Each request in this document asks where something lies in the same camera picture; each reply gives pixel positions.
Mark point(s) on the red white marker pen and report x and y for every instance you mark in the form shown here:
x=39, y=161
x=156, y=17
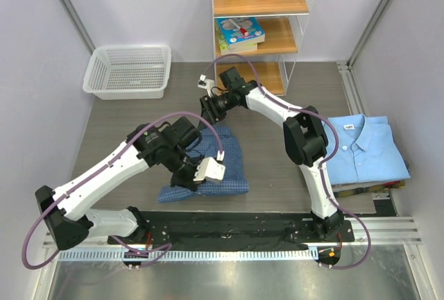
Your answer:
x=241, y=29

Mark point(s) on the aluminium rail frame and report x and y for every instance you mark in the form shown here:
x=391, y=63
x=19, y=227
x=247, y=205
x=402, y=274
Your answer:
x=396, y=231

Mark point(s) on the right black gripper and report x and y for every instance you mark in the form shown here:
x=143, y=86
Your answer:
x=209, y=112

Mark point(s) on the dark blue checkered shirt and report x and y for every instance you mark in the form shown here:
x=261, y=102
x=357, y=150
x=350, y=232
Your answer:
x=234, y=181

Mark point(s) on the folded shirts pile underneath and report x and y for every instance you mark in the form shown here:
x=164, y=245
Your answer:
x=367, y=187

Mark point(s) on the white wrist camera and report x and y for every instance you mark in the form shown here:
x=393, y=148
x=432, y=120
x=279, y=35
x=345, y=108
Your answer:
x=211, y=169
x=206, y=84

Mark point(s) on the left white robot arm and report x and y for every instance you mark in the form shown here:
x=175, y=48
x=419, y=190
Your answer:
x=73, y=220

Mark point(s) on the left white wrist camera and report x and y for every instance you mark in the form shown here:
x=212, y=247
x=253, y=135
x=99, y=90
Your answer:
x=211, y=169

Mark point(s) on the green book underneath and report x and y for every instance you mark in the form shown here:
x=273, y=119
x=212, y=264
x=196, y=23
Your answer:
x=224, y=48

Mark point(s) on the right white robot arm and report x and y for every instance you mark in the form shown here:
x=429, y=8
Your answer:
x=305, y=140

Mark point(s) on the blue children's book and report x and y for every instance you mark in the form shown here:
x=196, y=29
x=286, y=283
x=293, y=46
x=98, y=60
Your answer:
x=234, y=37

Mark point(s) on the black mounting base plate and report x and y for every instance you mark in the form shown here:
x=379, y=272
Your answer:
x=248, y=228

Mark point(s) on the folded light blue shirt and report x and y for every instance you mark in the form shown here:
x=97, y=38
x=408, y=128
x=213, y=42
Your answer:
x=366, y=153

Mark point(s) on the white wire wooden shelf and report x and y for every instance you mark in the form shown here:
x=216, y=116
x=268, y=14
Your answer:
x=284, y=23

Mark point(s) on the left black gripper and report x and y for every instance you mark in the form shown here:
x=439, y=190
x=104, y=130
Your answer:
x=188, y=182

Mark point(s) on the white plastic laundry basket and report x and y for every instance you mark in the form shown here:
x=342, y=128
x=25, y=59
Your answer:
x=136, y=71

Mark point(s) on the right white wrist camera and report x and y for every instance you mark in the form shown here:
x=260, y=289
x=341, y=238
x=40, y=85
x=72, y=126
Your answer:
x=206, y=84

